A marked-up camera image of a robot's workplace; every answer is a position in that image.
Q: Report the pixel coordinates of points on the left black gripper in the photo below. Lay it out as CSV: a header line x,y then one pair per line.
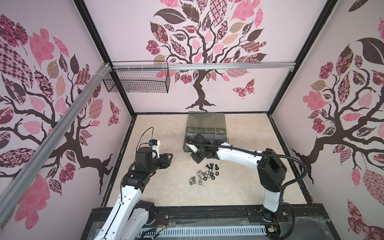
x,y
165,162

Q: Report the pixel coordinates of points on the white slotted cable duct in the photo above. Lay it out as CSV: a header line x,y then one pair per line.
x,y
224,231

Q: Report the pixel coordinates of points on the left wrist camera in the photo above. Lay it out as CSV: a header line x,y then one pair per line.
x,y
155,144

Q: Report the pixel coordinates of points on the aluminium rail on back wall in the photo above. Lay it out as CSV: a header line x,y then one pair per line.
x,y
222,66

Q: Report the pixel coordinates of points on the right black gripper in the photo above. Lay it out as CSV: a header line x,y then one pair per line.
x,y
194,156

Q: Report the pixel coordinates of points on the aluminium rail on wall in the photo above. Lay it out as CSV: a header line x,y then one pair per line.
x,y
22,181
222,66

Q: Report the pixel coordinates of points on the black wire mesh basket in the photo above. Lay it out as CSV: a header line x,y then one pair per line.
x,y
138,77

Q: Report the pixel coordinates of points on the grey plastic compartment organizer box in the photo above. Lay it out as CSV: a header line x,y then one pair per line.
x,y
211,125

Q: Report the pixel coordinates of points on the silver wing nut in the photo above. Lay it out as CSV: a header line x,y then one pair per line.
x,y
201,184
192,181

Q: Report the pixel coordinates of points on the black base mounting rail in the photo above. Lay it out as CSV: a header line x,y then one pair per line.
x,y
251,213

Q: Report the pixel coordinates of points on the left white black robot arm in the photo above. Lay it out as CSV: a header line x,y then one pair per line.
x,y
130,213

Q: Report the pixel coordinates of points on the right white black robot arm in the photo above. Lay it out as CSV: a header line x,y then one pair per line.
x,y
271,170

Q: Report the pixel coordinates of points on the aluminium rail on left wall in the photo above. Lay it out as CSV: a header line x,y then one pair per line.
x,y
22,181

